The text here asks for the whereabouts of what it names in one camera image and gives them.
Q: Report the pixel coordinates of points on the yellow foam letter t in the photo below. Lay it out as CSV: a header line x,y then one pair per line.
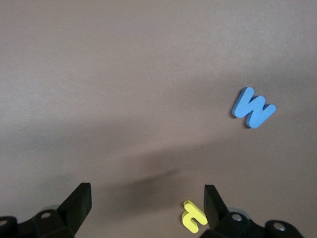
x,y
190,221

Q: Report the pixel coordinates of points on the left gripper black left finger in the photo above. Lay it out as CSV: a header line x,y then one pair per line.
x,y
74,210

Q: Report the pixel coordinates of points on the blue foam letter W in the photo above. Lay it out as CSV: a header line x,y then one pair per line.
x,y
244,106

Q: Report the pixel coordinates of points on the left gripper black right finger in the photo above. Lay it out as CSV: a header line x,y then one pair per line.
x,y
215,208

